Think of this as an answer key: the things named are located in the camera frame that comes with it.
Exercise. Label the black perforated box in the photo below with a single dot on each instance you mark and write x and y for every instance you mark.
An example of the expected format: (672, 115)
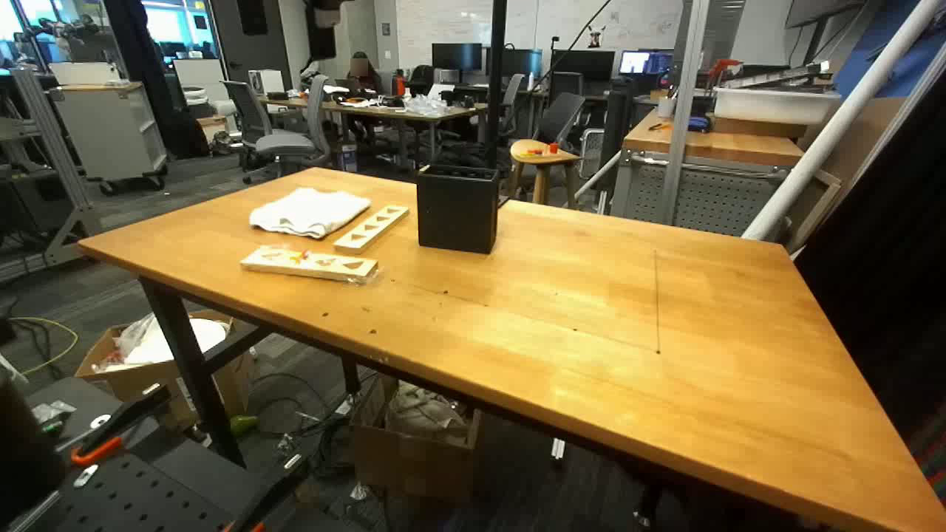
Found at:
(457, 209)

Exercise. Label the white towel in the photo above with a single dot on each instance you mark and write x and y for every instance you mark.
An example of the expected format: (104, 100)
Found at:
(308, 214)

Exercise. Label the cardboard box under table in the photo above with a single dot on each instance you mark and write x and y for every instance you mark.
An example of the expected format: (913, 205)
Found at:
(416, 441)

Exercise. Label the cardboard box with plastic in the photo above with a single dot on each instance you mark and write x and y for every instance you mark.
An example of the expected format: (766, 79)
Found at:
(129, 358)

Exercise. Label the wooden puzzle board empty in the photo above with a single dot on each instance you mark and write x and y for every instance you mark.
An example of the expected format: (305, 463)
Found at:
(372, 228)

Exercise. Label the small round wooden stool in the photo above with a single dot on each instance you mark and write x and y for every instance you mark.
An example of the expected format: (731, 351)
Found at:
(546, 157)

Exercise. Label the wooden puzzle board with pieces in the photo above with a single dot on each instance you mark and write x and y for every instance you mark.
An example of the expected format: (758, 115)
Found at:
(308, 265)

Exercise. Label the seated person in background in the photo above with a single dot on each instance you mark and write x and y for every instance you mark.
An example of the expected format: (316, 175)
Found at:
(361, 75)

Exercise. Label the grey office chair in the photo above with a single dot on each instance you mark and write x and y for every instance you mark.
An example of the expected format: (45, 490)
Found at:
(271, 150)

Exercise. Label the wooden workbench with drawers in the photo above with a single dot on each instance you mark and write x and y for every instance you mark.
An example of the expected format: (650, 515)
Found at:
(725, 180)

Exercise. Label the computer monitor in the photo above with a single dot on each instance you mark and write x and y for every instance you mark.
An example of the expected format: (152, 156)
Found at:
(647, 64)

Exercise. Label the black table leg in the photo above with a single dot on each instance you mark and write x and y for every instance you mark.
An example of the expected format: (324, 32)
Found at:
(193, 369)

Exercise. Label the white plastic tub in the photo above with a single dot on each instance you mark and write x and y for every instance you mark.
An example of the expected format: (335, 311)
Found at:
(777, 104)

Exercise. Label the white rolling cabinet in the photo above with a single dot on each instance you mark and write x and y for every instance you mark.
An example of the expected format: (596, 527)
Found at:
(112, 126)

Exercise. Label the white diagonal pole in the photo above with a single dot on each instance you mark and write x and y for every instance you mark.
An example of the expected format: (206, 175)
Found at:
(842, 122)

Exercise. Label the black camera stand pole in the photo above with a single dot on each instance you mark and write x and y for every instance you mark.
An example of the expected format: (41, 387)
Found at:
(494, 82)

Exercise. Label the orange handled clamp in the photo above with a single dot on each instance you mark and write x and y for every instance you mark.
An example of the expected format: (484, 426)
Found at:
(104, 450)

